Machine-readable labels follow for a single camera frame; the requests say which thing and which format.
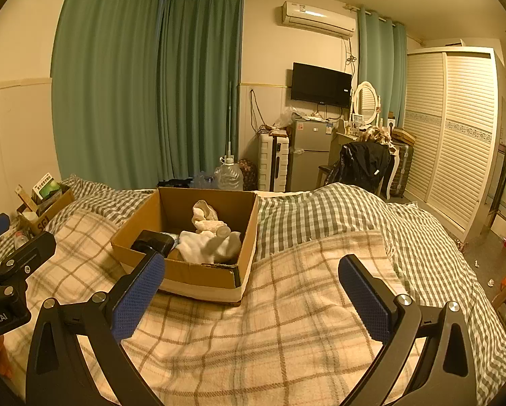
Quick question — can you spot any clear plastic bag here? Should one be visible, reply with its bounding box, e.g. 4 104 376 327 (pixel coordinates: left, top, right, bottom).
273 107 298 130

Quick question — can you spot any white oval vanity mirror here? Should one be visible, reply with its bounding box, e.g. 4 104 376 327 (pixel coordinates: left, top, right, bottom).
352 81 381 125

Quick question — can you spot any black jacket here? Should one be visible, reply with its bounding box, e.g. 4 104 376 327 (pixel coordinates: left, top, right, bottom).
328 141 392 196

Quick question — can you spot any clear water jug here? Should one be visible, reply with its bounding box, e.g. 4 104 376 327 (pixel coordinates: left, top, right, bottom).
213 156 244 191

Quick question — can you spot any brown bag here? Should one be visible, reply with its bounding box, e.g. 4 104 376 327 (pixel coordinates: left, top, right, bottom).
391 128 416 147

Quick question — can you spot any cream lace scrunchie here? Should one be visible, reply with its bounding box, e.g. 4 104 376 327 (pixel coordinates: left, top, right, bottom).
192 199 222 234

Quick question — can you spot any dark chair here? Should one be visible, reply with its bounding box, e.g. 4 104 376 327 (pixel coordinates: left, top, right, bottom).
317 163 336 185

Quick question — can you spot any crumpled plastic wrap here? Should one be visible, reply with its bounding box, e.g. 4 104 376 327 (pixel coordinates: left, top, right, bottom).
191 171 216 189

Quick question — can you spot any white ribbed suitcase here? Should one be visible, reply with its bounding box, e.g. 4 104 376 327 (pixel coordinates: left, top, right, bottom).
257 133 291 192

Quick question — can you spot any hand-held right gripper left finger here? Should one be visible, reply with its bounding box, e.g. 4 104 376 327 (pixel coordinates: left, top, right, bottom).
25 250 167 406

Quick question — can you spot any dark suitcase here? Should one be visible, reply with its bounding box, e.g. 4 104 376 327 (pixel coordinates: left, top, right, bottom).
390 141 414 198

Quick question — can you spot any white louvred wardrobe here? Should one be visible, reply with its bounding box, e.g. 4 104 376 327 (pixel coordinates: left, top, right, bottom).
402 46 506 243

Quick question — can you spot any floral bag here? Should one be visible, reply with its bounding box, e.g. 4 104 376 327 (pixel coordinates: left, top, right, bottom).
238 159 258 191

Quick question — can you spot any black wall television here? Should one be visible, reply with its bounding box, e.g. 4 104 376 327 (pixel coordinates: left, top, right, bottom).
290 62 353 110

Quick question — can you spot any black pouch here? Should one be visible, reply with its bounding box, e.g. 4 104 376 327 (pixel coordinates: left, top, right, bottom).
130 229 176 260

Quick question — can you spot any beige plaid blanket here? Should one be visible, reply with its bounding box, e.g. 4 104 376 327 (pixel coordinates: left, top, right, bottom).
1 209 428 406

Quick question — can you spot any wide green curtain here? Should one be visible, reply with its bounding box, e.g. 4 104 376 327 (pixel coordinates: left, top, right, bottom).
51 0 166 187

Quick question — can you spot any wall cable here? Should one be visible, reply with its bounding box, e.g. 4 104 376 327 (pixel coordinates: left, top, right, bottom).
249 88 263 133

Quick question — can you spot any tan patterned cloth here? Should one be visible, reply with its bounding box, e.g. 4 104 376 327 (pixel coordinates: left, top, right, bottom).
359 126 392 147

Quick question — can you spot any dark cloth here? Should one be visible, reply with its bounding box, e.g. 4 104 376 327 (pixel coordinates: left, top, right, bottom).
157 177 193 189

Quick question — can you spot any pleated green curtain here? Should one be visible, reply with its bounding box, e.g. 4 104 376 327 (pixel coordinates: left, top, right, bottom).
157 0 244 185

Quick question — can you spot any white air conditioner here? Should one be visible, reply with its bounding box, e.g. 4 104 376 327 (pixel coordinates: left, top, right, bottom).
281 0 357 39

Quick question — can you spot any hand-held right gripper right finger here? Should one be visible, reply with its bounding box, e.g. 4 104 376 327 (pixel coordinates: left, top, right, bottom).
337 254 478 406

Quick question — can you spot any white mop pole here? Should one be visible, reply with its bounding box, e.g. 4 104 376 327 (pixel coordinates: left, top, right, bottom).
226 81 234 160

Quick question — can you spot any green gingham duvet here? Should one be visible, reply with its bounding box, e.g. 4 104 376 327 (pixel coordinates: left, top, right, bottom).
0 175 506 406

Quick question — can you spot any silver small fridge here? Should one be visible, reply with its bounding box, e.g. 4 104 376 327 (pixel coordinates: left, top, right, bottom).
290 118 333 194

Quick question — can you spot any narrow green curtain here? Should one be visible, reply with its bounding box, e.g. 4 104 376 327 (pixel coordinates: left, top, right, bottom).
357 6 408 126

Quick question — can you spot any green and white carton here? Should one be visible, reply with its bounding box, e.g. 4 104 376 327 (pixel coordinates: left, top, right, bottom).
32 172 64 204

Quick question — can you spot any white sock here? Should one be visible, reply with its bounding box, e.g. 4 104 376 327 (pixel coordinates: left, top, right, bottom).
178 229 242 264

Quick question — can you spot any small printed cardboard box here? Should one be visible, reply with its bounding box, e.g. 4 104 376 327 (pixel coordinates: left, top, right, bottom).
16 185 75 238

